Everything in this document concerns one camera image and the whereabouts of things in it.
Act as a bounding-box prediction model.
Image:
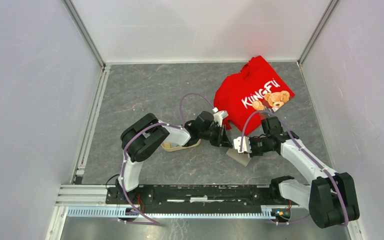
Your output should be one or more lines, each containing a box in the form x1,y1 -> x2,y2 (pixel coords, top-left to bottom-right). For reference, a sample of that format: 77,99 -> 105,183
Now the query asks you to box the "aluminium frame rail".
56,184 -> 299,220

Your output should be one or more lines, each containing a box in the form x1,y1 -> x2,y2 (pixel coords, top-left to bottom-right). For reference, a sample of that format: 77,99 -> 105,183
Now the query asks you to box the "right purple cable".
239,110 -> 350,226

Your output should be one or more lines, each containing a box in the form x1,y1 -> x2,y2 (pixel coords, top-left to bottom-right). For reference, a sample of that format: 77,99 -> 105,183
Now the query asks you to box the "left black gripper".
199,123 -> 233,149

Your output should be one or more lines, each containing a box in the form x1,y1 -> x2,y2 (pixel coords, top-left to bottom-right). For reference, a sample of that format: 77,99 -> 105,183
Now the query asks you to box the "beige oval tray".
160,139 -> 201,152

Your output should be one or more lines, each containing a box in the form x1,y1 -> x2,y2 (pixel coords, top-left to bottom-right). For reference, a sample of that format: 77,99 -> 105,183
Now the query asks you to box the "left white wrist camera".
212,107 -> 229,127

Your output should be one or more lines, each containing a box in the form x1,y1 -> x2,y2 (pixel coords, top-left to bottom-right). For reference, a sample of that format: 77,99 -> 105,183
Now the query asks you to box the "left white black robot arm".
117,108 -> 233,204

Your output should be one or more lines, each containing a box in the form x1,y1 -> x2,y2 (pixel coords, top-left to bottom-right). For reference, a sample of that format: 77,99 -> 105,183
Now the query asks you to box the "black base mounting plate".
105,184 -> 297,214

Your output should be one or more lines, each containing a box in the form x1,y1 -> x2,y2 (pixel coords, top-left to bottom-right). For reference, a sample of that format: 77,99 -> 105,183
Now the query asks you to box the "red kung fu t-shirt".
213,55 -> 295,135

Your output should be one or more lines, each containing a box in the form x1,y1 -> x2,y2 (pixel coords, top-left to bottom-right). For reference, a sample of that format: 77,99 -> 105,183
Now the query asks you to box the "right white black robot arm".
242,116 -> 361,229

